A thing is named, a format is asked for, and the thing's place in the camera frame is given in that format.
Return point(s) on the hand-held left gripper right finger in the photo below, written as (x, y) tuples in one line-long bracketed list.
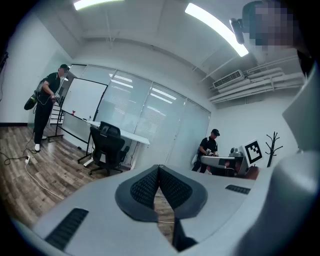
[(182, 197)]

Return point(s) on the white wheeled rack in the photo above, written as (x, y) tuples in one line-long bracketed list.
[(53, 113)]

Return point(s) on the black coat rack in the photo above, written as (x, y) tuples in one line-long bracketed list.
[(272, 150)]

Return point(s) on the white office desk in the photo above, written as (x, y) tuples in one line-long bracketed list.
[(135, 138)]

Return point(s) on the black-framed whiteboard on stand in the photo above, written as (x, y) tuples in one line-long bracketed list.
[(82, 97)]

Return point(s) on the frosted glass partition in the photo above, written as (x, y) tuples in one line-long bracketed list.
[(162, 112)]

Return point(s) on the long ceiling light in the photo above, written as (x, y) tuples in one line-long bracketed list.
[(215, 27), (95, 3)]

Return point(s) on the person's black shirt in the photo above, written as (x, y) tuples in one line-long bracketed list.
[(305, 62)]

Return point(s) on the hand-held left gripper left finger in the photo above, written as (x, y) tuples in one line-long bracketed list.
[(140, 200)]

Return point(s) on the black office chair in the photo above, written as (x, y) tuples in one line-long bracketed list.
[(107, 147)]

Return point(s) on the white power strip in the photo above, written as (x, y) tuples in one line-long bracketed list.
[(27, 159)]

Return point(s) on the white air conditioner vent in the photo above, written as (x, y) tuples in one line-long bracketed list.
[(228, 79)]

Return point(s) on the white ceiling pipes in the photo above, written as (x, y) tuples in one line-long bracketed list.
[(262, 85)]

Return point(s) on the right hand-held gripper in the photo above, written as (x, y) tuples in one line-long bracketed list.
[(253, 152)]

